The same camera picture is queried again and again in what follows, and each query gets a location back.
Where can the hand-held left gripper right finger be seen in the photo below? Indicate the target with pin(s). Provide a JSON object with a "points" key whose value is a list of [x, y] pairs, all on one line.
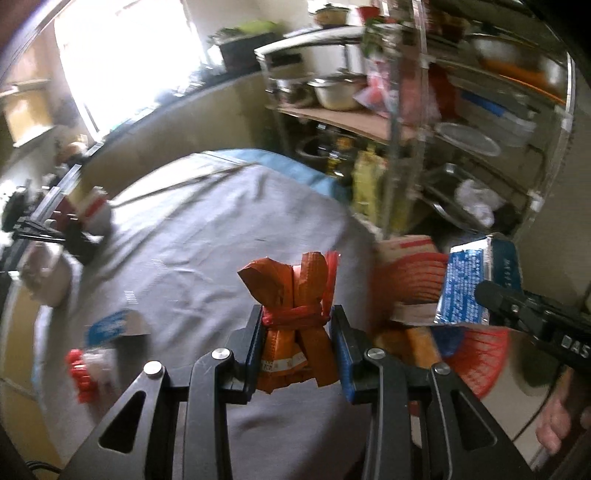
{"points": [[344, 360]]}

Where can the white plastic bag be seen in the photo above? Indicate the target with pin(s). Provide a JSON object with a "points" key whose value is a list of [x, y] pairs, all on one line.
{"points": [[480, 198]]}

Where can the clear round lid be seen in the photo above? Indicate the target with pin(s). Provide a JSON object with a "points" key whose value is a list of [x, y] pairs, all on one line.
{"points": [[466, 138]]}

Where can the metal kitchen rack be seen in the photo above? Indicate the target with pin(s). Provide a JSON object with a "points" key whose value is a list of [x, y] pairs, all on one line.
{"points": [[406, 138]]}

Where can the yellow oil bottle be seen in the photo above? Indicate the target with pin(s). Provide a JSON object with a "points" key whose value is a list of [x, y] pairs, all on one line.
{"points": [[369, 180]]}

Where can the orange wrapper bundle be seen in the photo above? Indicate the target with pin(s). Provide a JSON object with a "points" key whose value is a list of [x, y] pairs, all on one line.
{"points": [[286, 286]]}

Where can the red plastic basket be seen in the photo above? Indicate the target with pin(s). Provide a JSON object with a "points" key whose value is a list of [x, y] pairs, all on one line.
{"points": [[475, 360]]}

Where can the black mug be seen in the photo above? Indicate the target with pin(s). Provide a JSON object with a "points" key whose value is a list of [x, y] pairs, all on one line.
{"points": [[85, 242]]}

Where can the large steel basin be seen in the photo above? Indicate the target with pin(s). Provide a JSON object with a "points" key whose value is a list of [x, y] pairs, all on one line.
{"points": [[517, 60]]}

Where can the steel tray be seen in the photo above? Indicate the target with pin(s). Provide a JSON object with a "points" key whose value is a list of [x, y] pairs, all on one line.
{"points": [[443, 203]]}

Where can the person's right hand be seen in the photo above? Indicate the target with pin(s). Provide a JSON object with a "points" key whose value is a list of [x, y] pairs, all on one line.
{"points": [[563, 424]]}

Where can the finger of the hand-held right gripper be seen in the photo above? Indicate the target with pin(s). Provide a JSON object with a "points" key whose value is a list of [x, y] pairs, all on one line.
{"points": [[508, 304]]}

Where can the dark blue box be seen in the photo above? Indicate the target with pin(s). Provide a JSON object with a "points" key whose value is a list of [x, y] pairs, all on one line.
{"points": [[111, 325]]}

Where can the steel cooking pot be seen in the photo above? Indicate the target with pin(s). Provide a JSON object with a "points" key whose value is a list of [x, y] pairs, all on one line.
{"points": [[337, 92]]}

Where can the white ceramic pot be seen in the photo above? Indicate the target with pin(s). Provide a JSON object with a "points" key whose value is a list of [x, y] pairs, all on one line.
{"points": [[46, 277]]}

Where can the blue table cover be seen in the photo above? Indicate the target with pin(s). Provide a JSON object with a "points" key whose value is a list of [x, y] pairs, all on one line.
{"points": [[286, 168]]}

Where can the small steel pot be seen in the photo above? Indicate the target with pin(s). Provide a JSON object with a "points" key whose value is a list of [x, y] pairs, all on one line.
{"points": [[291, 92]]}

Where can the red white bowl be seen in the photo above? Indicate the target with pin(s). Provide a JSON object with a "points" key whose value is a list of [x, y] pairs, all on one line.
{"points": [[92, 210]]}

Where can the red plastic bag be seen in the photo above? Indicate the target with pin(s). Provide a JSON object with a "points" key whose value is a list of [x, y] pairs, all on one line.
{"points": [[78, 374]]}

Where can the blue white box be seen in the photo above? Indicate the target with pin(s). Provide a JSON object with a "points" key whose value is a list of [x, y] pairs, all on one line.
{"points": [[471, 277]]}

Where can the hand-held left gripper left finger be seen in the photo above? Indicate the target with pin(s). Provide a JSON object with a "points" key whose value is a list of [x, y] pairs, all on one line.
{"points": [[254, 337]]}

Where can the enamel pot with lid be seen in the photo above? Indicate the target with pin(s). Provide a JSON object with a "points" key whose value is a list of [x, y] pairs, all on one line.
{"points": [[330, 14]]}

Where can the yellow wall cabinet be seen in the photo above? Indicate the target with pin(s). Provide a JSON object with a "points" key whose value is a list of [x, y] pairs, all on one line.
{"points": [[23, 115]]}

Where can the cardboard box red print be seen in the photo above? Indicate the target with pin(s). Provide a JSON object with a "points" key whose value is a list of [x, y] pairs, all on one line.
{"points": [[406, 244]]}

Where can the black microwave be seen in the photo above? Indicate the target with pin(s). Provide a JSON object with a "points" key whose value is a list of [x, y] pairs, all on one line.
{"points": [[247, 55]]}

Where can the bright window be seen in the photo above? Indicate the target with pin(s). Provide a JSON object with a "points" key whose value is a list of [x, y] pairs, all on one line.
{"points": [[124, 55]]}

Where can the grey tablecloth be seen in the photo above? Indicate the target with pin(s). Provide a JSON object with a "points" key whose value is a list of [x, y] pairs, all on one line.
{"points": [[184, 258]]}

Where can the pink plastic bag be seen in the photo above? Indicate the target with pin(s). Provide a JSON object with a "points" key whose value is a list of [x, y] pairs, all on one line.
{"points": [[383, 87]]}

